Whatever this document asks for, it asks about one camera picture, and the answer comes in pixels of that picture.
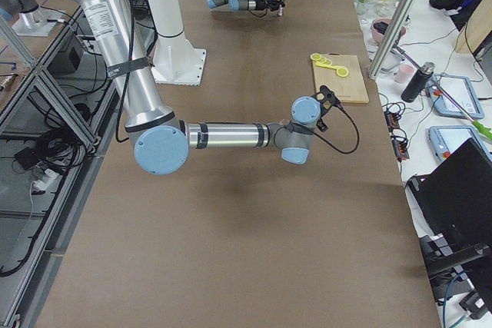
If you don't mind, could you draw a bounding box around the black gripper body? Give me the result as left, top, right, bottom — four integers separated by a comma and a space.
254, 0, 269, 11
316, 111, 327, 131

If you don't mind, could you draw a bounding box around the pink plastic cup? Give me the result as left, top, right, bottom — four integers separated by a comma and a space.
394, 64, 414, 84

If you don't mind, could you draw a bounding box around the wooden cutting board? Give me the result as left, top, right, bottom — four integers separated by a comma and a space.
311, 53, 369, 104

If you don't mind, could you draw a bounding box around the yellow plastic spoon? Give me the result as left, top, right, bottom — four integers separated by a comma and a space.
314, 61, 349, 78

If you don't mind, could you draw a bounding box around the lemon slice end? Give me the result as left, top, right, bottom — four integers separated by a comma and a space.
310, 53, 323, 61

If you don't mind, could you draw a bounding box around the pink bowl with black items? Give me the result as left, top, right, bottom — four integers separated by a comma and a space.
371, 18, 407, 45

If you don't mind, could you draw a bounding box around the black water bottle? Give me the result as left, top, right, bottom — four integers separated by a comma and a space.
401, 61, 435, 103

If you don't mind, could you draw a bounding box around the near blue teach pendant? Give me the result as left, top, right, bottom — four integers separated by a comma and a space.
427, 125, 488, 162

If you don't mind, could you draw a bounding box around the blue teach pendant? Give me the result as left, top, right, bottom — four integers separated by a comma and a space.
427, 125, 488, 162
427, 74, 484, 120

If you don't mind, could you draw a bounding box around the far blue teach pendant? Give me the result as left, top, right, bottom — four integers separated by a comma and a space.
427, 74, 484, 120

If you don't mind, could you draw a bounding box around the black computer monitor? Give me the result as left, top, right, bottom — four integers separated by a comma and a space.
406, 137, 492, 252

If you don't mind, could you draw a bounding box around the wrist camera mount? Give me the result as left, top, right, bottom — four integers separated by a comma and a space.
312, 85, 341, 117

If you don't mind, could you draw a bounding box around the white camera pillar base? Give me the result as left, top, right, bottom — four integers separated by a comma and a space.
148, 0, 206, 86

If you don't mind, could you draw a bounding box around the aluminium frame post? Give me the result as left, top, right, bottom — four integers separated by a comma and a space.
368, 0, 415, 80

